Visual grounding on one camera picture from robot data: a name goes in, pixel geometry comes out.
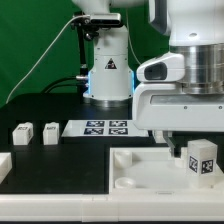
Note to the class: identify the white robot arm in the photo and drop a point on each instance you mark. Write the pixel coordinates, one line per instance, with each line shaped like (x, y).
(181, 90)

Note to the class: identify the white marker tag sheet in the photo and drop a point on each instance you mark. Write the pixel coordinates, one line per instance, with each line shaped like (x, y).
(102, 128)

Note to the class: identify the white square tabletop part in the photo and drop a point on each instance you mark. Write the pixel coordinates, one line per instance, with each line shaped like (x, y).
(152, 169)

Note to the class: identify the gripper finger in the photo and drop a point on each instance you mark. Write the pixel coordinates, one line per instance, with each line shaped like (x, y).
(170, 141)

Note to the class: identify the white U-shaped obstacle fence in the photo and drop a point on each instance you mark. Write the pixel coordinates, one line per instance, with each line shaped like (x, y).
(185, 205)

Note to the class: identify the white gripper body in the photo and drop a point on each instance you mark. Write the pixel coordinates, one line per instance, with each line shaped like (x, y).
(165, 107)

